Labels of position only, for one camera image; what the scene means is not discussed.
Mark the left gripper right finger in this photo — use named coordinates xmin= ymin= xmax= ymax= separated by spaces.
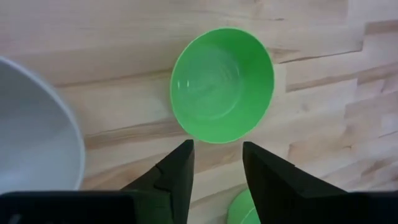
xmin=243 ymin=141 xmax=349 ymax=224

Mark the green plastic bowl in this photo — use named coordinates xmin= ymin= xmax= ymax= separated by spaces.
xmin=226 ymin=188 xmax=261 ymax=224

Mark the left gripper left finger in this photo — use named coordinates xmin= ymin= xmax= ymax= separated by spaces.
xmin=121 ymin=139 xmax=195 ymax=224

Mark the white ribbed bowl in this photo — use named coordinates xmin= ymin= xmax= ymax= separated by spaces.
xmin=0 ymin=55 xmax=86 ymax=194

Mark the green plate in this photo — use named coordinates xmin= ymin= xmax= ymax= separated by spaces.
xmin=169 ymin=27 xmax=275 ymax=144

